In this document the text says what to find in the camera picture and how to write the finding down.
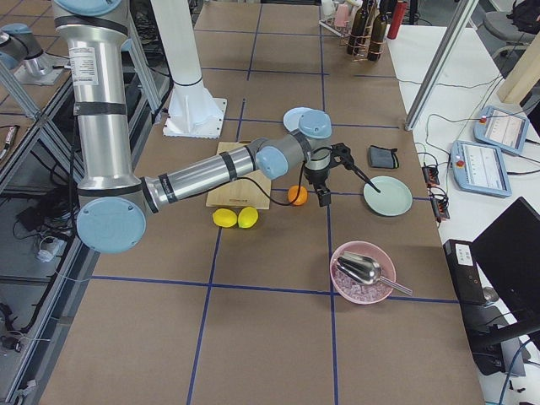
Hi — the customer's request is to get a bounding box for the yellow lemon right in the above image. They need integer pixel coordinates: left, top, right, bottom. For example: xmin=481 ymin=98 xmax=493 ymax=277
xmin=237 ymin=207 xmax=259 ymax=229

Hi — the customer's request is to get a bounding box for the yellow lemon left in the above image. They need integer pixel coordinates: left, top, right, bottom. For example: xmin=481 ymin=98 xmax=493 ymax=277
xmin=212 ymin=208 xmax=238 ymax=228

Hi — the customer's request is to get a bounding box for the blue teach pendant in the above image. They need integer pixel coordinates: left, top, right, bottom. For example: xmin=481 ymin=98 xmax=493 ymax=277
xmin=451 ymin=140 xmax=512 ymax=197
xmin=473 ymin=105 xmax=530 ymax=155

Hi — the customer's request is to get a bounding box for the wooden cutting board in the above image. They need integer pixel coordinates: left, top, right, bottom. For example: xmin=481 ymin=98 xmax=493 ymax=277
xmin=206 ymin=170 xmax=272 ymax=210

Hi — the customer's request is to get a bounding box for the aluminium frame post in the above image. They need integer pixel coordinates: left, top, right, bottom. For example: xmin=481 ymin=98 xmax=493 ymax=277
xmin=404 ymin=0 xmax=479 ymax=131

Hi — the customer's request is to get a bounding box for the black desktop box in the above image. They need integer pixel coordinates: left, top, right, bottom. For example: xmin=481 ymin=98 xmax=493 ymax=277
xmin=443 ymin=239 xmax=493 ymax=307

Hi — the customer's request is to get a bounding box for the copper wire bottle rack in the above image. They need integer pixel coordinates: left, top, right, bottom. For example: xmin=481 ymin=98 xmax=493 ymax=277
xmin=351 ymin=24 xmax=385 ymax=62

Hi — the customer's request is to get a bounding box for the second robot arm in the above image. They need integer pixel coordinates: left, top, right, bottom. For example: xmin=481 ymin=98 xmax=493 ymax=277
xmin=1 ymin=23 xmax=68 ymax=85

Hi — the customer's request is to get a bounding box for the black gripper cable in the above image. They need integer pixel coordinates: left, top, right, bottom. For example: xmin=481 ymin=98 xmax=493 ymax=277
xmin=229 ymin=168 xmax=307 ymax=208

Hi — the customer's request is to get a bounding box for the metal scoop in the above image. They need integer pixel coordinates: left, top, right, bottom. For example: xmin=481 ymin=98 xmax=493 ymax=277
xmin=337 ymin=251 xmax=413 ymax=296

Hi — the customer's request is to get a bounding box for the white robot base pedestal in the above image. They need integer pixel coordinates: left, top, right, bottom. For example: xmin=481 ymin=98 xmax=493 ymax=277
xmin=151 ymin=0 xmax=227 ymax=139

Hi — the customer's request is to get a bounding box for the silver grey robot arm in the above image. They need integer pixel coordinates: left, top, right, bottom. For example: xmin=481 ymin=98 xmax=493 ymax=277
xmin=53 ymin=1 xmax=356 ymax=253

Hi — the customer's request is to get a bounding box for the black monitor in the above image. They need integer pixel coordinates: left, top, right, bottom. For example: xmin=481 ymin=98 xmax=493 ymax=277
xmin=472 ymin=197 xmax=539 ymax=315

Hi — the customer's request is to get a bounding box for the dark grey folded cloth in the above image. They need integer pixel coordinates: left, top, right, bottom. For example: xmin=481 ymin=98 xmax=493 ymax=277
xmin=368 ymin=145 xmax=400 ymax=169

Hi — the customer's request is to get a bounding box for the orange fruit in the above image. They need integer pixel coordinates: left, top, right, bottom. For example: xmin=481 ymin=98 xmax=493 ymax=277
xmin=287 ymin=185 xmax=308 ymax=206

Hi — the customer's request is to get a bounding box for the white wire cup rack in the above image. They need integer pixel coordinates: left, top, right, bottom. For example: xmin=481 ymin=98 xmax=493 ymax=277
xmin=319 ymin=0 xmax=349 ymax=38

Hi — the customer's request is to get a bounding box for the green plate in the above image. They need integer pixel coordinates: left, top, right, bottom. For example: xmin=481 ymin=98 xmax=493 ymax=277
xmin=363 ymin=175 xmax=413 ymax=217

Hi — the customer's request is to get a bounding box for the yellow lemon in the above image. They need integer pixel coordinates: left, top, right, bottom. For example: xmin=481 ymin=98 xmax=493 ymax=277
xmin=212 ymin=208 xmax=238 ymax=228
xmin=237 ymin=207 xmax=259 ymax=229

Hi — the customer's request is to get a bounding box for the pink bowl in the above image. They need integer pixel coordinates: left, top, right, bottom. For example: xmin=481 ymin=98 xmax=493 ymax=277
xmin=330 ymin=241 xmax=397 ymax=305

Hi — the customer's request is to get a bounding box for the dark green wine bottle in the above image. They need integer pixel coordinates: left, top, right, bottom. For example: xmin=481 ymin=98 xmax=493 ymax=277
xmin=367 ymin=0 xmax=389 ymax=62
xmin=346 ymin=1 xmax=369 ymax=55

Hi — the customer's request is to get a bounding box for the blue teach pendant far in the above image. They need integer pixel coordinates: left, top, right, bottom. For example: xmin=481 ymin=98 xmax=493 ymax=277
xmin=473 ymin=105 xmax=530 ymax=155

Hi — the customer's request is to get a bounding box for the pink cup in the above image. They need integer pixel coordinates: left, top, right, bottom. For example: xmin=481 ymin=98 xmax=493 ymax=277
xmin=334 ymin=3 xmax=349 ymax=29

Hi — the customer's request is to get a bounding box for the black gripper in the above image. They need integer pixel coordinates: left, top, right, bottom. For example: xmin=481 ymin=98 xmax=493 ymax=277
xmin=304 ymin=143 xmax=381 ymax=207

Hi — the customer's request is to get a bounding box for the blue teach pendant near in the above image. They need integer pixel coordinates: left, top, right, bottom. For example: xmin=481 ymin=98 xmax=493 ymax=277
xmin=451 ymin=140 xmax=512 ymax=197

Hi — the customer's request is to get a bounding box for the red cylinder bottle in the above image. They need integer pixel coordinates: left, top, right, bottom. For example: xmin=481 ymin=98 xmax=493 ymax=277
xmin=386 ymin=0 xmax=408 ymax=40

